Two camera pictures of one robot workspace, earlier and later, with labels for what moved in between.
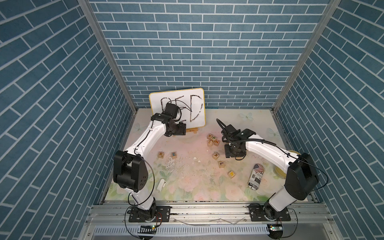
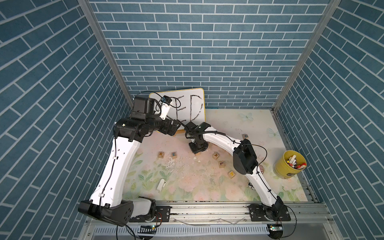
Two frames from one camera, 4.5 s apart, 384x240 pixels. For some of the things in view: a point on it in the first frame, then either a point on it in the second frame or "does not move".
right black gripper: (239, 154) to (195, 151)
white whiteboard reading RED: (190, 102) does not move
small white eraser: (161, 185) does not move
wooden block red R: (161, 154) does not move
